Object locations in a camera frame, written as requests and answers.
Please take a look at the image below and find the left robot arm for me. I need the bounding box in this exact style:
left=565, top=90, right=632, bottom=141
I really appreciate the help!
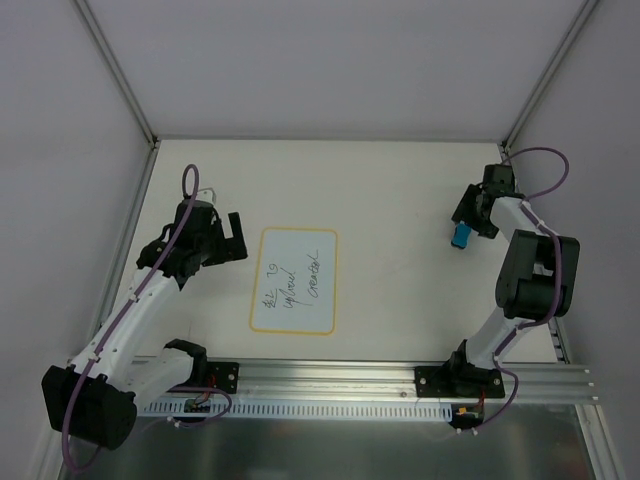
left=41, top=197, right=248, bottom=450

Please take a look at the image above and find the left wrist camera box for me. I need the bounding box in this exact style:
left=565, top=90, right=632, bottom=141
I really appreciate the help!
left=196, top=187, right=217, bottom=205

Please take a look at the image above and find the right aluminium frame post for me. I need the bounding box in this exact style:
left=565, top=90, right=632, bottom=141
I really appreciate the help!
left=502, top=1, right=626, bottom=479

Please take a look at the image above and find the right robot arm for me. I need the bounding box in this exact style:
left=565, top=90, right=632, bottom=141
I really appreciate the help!
left=431, top=164, right=580, bottom=398

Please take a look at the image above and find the left aluminium frame post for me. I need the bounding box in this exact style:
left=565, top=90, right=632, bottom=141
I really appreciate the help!
left=19, top=1, right=152, bottom=479

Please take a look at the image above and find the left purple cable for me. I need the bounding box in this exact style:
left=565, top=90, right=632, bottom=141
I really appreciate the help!
left=61, top=163, right=233, bottom=474

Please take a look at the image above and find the yellow-framed small whiteboard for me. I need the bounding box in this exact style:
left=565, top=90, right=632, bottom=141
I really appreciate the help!
left=249, top=227, right=338, bottom=336

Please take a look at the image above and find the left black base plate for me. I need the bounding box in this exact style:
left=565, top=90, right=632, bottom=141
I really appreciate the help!
left=204, top=361, right=240, bottom=395

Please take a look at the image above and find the aluminium mounting rail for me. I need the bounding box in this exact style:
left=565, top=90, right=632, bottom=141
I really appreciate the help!
left=134, top=355, right=599, bottom=407

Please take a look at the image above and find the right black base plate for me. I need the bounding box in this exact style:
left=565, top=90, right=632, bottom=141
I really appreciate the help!
left=414, top=364, right=505, bottom=399

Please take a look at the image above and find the white slotted cable duct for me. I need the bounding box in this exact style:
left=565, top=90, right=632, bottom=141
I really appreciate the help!
left=138, top=396, right=453, bottom=423

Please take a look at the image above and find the aluminium frame post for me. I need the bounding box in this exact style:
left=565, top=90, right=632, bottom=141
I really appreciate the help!
left=19, top=1, right=152, bottom=479
left=502, top=1, right=626, bottom=479

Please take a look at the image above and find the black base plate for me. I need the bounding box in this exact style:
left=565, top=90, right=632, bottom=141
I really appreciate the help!
left=204, top=361, right=240, bottom=395
left=414, top=364, right=505, bottom=399

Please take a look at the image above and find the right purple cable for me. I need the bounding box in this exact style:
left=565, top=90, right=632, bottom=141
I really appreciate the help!
left=452, top=146, right=572, bottom=436

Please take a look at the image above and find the blue foam whiteboard eraser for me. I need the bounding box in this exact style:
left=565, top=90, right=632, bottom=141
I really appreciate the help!
left=450, top=222, right=472, bottom=250

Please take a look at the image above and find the purple cable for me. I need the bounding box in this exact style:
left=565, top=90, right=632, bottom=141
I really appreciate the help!
left=61, top=163, right=233, bottom=474
left=452, top=146, right=572, bottom=436

